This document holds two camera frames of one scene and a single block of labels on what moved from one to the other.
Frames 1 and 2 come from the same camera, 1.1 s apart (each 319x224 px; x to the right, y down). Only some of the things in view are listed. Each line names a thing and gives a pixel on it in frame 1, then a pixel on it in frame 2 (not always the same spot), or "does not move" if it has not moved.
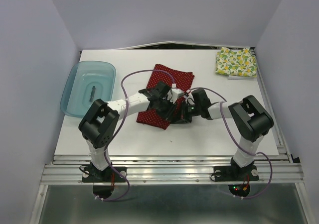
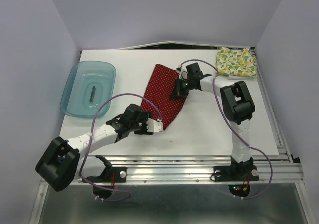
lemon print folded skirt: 235,62 does not move
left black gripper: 169,112 → 143,130
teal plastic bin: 77,91 does not move
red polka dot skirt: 181,80 does not move
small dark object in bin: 93,88 does not move
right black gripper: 185,118 → 177,91
